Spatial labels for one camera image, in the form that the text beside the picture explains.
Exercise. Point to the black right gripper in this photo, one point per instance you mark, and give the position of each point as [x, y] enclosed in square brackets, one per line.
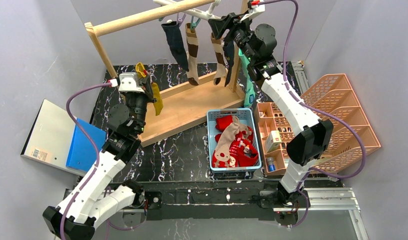
[231, 28]

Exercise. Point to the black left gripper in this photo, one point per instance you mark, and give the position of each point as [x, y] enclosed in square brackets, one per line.
[145, 89]

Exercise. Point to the mustard yellow sock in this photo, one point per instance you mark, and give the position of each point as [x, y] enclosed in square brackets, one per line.
[150, 87]

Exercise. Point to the lilac clothespin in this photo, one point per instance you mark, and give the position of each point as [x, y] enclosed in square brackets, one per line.
[180, 18]

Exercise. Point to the mint green patterned sock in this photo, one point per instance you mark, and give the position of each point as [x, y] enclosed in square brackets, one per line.
[249, 87]

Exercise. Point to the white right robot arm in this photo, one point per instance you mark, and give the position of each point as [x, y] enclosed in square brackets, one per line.
[311, 133]

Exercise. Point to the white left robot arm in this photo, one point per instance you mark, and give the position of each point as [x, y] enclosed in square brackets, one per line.
[79, 214]

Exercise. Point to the teal clothespin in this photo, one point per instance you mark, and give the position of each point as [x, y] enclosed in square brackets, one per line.
[194, 22]

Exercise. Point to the beige brown sock left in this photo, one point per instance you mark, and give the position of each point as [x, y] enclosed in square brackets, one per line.
[192, 45]

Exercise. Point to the beige brown sock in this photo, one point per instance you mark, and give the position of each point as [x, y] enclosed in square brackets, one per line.
[221, 67]
[192, 45]

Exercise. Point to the wooden drying rack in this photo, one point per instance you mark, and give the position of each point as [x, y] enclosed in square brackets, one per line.
[185, 105]

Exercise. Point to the beige brown sock right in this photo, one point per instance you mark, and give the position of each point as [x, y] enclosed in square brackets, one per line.
[221, 67]

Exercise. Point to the light blue perforated basket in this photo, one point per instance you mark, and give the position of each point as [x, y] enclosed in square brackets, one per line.
[245, 117]

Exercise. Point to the red sock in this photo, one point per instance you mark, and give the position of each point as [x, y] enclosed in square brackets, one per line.
[247, 154]

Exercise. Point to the white cardboard box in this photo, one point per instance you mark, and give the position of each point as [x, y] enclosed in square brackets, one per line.
[272, 141]

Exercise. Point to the peach plastic desk organizer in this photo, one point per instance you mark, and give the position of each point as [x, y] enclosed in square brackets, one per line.
[332, 94]

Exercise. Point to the blue capped bottle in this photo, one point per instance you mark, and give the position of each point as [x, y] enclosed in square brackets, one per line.
[270, 161]

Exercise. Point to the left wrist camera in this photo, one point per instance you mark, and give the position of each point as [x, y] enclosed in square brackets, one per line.
[127, 82]

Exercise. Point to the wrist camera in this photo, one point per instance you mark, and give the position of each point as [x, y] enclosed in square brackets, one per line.
[127, 82]
[254, 9]

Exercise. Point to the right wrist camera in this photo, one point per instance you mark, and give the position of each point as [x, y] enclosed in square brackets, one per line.
[254, 9]

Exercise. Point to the grey metal rail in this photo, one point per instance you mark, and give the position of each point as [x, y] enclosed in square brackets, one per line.
[300, 76]

